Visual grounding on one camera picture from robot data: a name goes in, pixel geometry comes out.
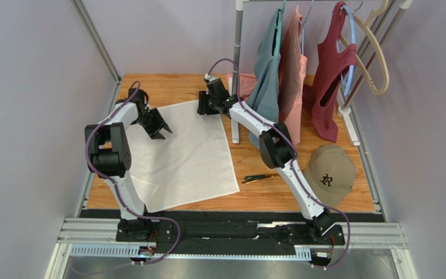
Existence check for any beige wooden hanger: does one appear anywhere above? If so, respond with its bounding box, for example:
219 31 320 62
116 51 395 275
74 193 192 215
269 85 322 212
339 0 390 96

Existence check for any gold utensil dark handle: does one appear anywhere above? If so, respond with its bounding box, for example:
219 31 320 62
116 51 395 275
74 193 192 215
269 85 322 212
243 174 273 184

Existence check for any pink cloth on table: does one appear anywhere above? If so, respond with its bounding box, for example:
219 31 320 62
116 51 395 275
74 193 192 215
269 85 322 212
225 73 257 102

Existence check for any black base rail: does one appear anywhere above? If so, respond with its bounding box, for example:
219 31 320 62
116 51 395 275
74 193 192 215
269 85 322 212
79 209 384 257

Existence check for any salmon pink hanging shirt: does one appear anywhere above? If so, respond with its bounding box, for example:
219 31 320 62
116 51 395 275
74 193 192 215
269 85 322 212
278 7 307 145

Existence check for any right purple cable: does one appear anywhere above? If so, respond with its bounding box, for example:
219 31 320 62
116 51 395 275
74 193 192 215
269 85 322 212
206 58 351 270

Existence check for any light blue hanger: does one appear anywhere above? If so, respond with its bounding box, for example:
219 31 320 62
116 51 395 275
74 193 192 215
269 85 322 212
334 4 357 98

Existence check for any gold fork green handle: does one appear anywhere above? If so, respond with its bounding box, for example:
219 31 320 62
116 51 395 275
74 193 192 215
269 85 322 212
242 174 277 185

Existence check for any aluminium frame post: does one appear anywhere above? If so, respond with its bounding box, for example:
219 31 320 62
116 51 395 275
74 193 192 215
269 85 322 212
70 0 122 85

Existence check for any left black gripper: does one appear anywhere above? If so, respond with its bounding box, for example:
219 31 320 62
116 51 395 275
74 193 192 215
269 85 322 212
134 108 172 140

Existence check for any white cloth napkin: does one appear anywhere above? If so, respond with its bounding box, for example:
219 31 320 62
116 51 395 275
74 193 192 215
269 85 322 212
127 101 240 212

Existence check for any metal clothes rack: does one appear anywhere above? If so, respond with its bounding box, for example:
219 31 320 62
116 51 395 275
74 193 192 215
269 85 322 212
226 0 415 146

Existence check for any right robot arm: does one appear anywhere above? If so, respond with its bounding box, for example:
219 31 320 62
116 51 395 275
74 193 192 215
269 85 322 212
197 74 337 243

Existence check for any teal hanger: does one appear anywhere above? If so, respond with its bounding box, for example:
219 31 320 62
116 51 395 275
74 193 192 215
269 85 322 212
272 0 287 56

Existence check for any dark red tank top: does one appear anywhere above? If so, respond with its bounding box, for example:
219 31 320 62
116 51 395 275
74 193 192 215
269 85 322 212
303 1 357 143

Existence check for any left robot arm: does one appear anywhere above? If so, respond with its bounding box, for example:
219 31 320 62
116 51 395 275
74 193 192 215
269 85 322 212
85 88 171 242

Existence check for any tan baseball cap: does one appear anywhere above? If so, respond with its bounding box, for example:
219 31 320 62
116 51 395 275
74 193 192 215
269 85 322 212
303 144 357 208

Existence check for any grey-blue hanging shirt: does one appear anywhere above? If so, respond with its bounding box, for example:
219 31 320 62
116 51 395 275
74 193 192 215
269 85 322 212
242 8 285 150

